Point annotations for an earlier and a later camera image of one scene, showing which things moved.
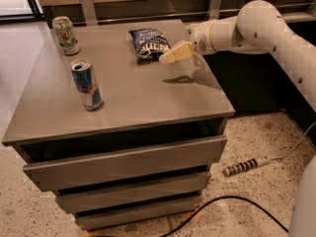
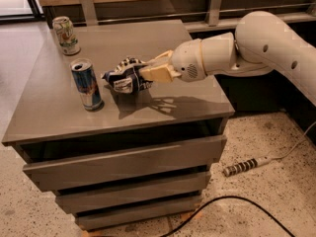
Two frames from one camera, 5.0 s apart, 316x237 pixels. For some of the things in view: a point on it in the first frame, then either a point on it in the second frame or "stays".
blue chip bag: (149, 44) → (125, 77)
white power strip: (232, 169) stays
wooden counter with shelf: (153, 2) stays
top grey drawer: (191, 157) stays
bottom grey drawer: (90, 221) stays
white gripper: (199, 39) → (186, 60)
